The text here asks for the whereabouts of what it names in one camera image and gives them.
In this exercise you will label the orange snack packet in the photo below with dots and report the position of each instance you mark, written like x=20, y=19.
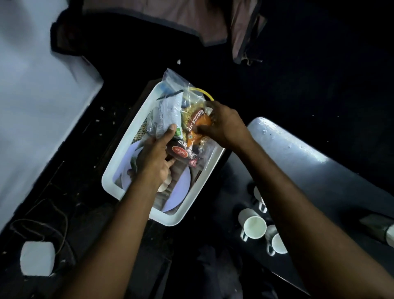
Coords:
x=200, y=121

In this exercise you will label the clear plastic snack bag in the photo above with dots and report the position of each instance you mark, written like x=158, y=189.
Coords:
x=172, y=92

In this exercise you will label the person's left thumb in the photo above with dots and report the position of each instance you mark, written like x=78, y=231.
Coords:
x=169, y=134

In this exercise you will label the metal bottle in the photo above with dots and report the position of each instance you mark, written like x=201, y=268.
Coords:
x=377, y=228

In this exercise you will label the person's left hand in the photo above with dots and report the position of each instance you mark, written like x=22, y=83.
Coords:
x=152, y=161

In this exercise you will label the large white plate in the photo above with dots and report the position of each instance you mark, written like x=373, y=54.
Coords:
x=181, y=192
x=130, y=154

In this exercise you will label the white cube adapter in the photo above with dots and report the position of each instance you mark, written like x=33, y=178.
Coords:
x=37, y=258

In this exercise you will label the person's right forearm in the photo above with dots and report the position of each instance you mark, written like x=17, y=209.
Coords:
x=304, y=221

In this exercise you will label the dark red snack packet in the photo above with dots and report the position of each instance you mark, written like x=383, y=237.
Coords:
x=180, y=151

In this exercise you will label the white mug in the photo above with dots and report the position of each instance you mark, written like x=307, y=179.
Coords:
x=278, y=243
x=259, y=200
x=254, y=225

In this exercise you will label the white food packet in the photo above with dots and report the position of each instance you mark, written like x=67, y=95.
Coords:
x=167, y=112

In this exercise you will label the small white bowl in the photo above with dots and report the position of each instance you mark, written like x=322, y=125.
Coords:
x=165, y=184

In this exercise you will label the brown fabric with dark trim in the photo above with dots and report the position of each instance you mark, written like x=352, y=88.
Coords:
x=197, y=18

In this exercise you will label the person's left forearm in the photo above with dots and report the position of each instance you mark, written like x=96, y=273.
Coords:
x=115, y=243

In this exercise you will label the person's right hand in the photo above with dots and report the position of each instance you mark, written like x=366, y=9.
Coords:
x=229, y=127

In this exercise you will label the white plastic basket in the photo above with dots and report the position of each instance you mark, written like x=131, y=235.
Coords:
x=110, y=180

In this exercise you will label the person's right thumb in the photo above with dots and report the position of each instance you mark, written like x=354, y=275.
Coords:
x=205, y=130

